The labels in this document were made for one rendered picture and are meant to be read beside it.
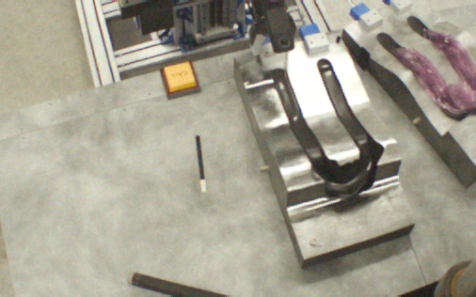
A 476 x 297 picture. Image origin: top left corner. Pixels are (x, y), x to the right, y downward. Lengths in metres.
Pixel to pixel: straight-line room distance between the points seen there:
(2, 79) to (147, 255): 1.45
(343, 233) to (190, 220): 0.33
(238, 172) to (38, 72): 1.36
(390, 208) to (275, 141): 0.29
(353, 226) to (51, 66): 1.62
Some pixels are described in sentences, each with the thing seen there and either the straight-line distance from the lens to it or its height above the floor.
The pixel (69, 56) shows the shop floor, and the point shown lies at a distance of 2.91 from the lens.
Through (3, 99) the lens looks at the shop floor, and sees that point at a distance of 2.88.
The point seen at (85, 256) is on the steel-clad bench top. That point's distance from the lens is 1.66.
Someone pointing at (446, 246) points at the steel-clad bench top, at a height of 0.80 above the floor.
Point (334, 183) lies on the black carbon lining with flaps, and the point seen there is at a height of 0.87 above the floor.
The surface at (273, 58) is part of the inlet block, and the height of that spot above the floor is 0.91.
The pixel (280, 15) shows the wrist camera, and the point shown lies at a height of 1.06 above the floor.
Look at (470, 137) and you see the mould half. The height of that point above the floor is 0.91.
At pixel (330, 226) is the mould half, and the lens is 1.60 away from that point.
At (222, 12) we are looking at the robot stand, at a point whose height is 0.43.
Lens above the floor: 2.33
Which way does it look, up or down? 62 degrees down
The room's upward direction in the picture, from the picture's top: 2 degrees clockwise
